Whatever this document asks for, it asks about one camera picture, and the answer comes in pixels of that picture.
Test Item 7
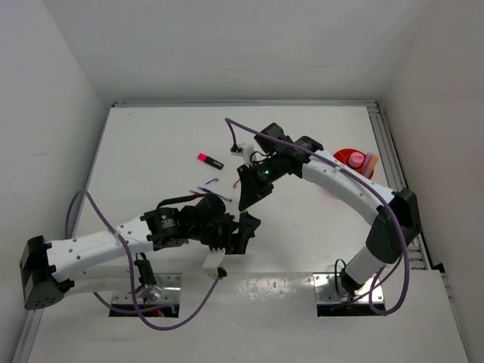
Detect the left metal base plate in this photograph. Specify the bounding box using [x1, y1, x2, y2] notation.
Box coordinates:
[110, 273, 182, 306]

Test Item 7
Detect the grey orange marker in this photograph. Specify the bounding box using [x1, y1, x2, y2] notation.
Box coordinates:
[364, 155, 379, 178]

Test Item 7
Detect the orange divided container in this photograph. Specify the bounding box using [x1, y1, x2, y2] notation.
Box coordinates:
[333, 148, 379, 179]

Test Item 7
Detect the blue ballpoint pen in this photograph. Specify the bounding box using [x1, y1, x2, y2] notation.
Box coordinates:
[197, 186, 233, 203]

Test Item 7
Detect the blue paper clip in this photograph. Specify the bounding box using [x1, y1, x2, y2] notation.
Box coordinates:
[205, 178, 219, 185]

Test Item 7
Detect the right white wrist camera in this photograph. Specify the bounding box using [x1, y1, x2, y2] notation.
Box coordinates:
[230, 144, 255, 166]

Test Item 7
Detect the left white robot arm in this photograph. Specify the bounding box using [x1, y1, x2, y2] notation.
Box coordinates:
[19, 194, 261, 311]

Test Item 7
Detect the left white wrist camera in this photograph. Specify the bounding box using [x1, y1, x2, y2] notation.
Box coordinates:
[203, 248, 227, 279]

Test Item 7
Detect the metal base plate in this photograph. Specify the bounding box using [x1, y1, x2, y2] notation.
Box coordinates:
[313, 273, 384, 305]
[110, 273, 182, 306]

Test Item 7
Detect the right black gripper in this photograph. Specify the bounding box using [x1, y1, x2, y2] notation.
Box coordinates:
[237, 154, 283, 210]

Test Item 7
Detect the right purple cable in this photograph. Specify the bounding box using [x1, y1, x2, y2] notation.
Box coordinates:
[225, 117, 411, 315]

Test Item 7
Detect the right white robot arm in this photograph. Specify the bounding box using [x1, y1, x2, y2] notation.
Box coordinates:
[231, 123, 421, 296]

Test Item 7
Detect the pink glue bottle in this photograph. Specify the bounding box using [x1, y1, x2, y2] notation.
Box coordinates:
[347, 151, 365, 169]

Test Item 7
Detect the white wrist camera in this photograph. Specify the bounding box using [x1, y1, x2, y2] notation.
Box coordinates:
[203, 248, 227, 279]
[230, 144, 255, 166]

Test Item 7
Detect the pink black highlighter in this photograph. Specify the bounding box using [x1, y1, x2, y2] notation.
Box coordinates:
[197, 153, 224, 170]

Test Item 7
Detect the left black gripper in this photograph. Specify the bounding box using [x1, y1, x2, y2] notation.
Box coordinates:
[188, 212, 261, 254]

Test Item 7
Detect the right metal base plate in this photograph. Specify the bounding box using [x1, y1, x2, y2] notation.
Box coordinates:
[313, 273, 384, 305]

